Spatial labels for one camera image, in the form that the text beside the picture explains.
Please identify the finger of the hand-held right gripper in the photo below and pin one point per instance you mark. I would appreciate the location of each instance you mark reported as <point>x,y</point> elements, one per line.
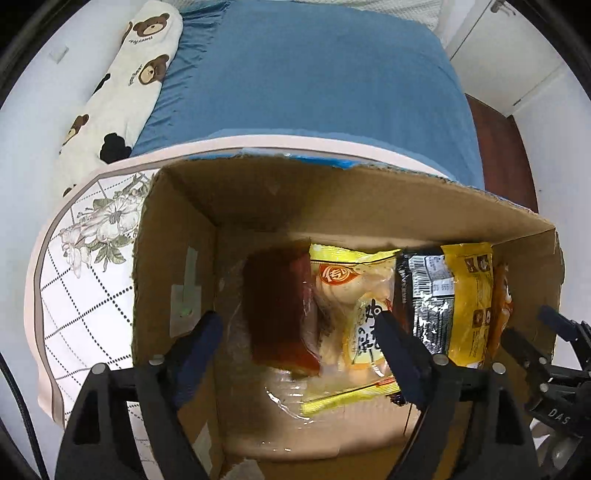
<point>526,353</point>
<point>565,330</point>

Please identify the blue bed sheet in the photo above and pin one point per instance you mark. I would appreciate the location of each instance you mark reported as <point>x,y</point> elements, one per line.
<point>314,78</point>

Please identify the bear print pillow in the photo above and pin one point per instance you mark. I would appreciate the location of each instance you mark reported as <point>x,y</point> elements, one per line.
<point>124,87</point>

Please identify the dark red snack packet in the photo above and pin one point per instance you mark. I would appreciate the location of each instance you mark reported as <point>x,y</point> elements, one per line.
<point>277,314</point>

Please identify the black and yellow snack packet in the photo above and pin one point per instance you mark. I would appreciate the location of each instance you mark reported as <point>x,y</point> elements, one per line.
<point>452,300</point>

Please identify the white wall socket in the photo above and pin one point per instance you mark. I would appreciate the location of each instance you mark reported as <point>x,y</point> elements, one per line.
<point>58,53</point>

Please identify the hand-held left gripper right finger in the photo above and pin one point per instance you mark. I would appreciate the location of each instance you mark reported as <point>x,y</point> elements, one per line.
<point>398,353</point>

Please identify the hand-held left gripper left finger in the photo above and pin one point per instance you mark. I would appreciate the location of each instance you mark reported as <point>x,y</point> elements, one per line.
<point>203,344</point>

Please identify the brown cardboard box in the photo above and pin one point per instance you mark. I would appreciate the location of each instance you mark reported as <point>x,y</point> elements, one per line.
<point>351,203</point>

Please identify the floral checked blanket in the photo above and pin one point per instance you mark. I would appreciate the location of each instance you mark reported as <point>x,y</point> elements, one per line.
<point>87,286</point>

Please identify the white wardrobe door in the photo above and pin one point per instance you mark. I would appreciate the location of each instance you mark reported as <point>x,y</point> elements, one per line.
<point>508,50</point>

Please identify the yellow and white noodle packet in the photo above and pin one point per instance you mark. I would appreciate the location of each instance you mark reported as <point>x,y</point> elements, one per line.
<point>346,300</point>

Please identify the orange snack packet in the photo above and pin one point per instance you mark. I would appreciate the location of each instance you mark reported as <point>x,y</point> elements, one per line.
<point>502,304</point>

